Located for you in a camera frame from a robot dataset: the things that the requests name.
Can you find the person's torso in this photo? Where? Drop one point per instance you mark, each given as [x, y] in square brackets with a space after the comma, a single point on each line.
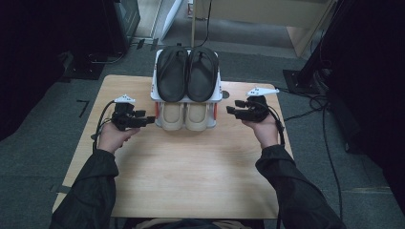
[191, 223]

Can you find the person's left hand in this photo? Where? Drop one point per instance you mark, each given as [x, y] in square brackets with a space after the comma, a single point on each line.
[111, 138]

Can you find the black flip-flop sandal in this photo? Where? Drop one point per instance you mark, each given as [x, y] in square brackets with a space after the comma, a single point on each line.
[202, 79]
[172, 79]

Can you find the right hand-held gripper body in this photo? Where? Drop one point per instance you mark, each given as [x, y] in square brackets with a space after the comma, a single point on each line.
[258, 109]

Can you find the black metal stand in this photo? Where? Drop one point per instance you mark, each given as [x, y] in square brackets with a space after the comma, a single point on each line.
[302, 81]

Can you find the person's right hand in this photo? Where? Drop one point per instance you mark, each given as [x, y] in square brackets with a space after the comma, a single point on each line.
[266, 133]

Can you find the white board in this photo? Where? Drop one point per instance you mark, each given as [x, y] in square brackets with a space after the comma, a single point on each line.
[172, 17]

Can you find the white shoe rack orange legs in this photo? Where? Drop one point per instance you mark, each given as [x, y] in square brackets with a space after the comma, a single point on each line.
[186, 100]

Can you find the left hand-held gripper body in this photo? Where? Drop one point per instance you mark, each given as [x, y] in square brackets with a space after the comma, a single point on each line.
[125, 117]

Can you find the light wooden cabinet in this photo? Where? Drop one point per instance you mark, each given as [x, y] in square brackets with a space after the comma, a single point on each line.
[254, 12]

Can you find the dark cabinet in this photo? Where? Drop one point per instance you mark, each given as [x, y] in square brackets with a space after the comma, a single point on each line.
[124, 22]

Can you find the black floor plate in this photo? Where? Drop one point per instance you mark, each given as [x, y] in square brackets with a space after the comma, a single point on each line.
[82, 71]

